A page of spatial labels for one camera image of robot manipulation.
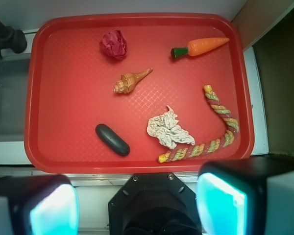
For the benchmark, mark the crumpled red paper ball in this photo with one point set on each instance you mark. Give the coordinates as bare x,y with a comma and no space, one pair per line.
114,44

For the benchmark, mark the grey sink basin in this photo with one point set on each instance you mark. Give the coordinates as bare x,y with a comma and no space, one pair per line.
13,92

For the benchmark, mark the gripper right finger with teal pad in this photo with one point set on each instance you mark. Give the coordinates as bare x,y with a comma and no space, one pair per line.
253,196

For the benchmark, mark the black octagonal mount plate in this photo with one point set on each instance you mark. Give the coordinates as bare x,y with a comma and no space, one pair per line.
154,204

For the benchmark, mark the crumpled white paper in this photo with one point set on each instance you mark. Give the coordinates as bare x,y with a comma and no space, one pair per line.
166,129

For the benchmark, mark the black oval stone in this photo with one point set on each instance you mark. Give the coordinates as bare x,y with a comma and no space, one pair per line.
112,140

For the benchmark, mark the orange toy carrot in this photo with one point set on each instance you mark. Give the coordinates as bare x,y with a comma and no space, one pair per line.
199,46

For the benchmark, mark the brown spiral seashell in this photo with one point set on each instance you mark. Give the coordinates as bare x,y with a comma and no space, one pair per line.
128,81

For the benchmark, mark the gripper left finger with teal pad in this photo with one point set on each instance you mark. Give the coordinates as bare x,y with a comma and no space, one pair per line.
38,205

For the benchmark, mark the red plastic tray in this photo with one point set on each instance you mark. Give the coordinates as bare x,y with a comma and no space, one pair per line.
71,81

